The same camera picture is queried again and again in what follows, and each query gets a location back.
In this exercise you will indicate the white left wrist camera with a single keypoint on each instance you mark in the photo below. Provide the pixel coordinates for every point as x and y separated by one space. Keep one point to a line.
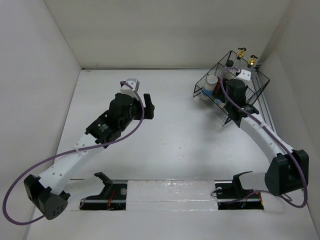
131 85

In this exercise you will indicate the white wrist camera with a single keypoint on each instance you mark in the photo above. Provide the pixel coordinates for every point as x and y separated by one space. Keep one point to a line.
243 75
131 85

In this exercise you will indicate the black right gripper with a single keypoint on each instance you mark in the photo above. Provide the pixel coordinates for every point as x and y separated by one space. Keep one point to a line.
221 93

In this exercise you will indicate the spice shaker silver lid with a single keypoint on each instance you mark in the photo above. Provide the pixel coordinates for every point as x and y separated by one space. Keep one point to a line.
219 102

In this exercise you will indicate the spice shaker blue label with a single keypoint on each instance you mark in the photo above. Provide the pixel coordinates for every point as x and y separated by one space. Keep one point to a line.
209 84

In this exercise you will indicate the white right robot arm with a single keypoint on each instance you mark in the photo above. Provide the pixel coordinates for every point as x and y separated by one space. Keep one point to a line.
185 140

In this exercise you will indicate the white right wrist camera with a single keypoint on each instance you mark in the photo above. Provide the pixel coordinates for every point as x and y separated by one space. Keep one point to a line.
243 75

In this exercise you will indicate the glass oil bottle dark residue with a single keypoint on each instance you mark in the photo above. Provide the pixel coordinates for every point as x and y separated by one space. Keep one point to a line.
250 66

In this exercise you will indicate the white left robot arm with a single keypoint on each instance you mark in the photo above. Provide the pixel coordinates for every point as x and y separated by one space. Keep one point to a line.
50 190

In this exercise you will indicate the clear glass oil bottle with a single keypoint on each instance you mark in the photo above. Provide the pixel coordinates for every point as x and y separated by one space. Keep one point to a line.
239 62

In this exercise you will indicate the black wire basket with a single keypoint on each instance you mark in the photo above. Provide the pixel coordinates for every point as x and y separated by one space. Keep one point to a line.
236 91

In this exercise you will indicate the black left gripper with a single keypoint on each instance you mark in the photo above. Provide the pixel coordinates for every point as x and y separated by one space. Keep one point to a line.
148 109

